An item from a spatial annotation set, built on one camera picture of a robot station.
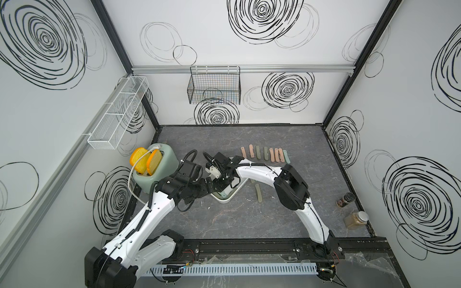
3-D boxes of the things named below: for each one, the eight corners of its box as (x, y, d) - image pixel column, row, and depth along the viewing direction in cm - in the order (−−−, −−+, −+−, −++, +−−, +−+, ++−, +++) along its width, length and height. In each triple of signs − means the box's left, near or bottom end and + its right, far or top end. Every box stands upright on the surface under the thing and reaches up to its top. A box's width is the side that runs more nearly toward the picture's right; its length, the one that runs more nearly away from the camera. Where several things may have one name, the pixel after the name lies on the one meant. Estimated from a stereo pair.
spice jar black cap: (337, 208, 87) (347, 200, 79) (334, 201, 90) (344, 192, 81) (345, 208, 87) (357, 200, 79) (342, 201, 90) (353, 192, 81)
